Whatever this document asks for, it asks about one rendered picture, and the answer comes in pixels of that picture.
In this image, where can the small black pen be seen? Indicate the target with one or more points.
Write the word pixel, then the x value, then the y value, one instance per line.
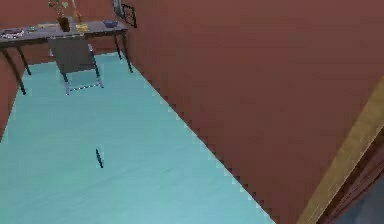
pixel 99 158

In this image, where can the blue bowl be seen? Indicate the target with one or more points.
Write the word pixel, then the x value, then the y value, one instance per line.
pixel 110 23

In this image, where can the grey table with black legs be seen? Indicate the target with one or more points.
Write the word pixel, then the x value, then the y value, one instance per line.
pixel 100 30

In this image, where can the grey chair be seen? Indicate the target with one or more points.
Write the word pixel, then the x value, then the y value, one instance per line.
pixel 71 55

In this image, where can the yellow object on table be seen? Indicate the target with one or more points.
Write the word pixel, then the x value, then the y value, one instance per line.
pixel 81 26

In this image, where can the house plant in brown pot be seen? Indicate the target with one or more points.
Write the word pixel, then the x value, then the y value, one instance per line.
pixel 62 20

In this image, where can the pale flat book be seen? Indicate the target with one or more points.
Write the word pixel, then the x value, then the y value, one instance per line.
pixel 46 25

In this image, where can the black framed wall picture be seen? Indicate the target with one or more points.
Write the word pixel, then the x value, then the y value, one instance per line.
pixel 128 15

